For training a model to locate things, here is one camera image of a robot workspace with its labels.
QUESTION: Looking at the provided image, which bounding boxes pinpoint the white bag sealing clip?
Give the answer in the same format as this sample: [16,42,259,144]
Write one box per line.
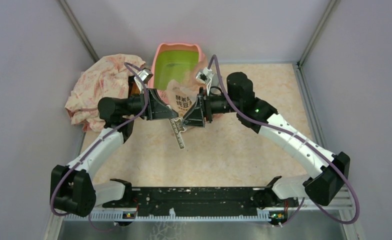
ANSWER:
[169,117,187,150]

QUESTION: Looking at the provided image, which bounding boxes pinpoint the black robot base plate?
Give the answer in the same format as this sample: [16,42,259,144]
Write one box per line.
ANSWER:
[102,187,299,217]

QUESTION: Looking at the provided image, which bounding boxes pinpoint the pink and green litter box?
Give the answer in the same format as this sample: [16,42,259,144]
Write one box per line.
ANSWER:
[148,42,206,103]

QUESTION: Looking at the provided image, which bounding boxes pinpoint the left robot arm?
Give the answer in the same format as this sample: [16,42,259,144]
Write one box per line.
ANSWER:
[49,88,179,217]

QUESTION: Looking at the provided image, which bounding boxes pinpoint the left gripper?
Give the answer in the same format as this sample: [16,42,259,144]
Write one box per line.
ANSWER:
[122,87,179,121]

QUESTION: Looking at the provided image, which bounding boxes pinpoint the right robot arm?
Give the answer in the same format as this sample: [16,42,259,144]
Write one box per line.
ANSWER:
[182,70,350,206]

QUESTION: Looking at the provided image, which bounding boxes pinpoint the orange wooden tray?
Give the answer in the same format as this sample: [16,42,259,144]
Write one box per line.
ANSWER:
[128,76,141,97]

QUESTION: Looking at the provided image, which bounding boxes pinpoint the pink cat litter bag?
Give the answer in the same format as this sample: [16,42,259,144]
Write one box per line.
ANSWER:
[165,56,208,119]

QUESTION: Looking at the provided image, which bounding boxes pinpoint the pink floral cloth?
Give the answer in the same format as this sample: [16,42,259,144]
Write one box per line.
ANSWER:
[64,53,146,132]

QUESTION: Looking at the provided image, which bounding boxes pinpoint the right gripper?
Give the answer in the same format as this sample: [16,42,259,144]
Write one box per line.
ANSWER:
[180,86,241,128]

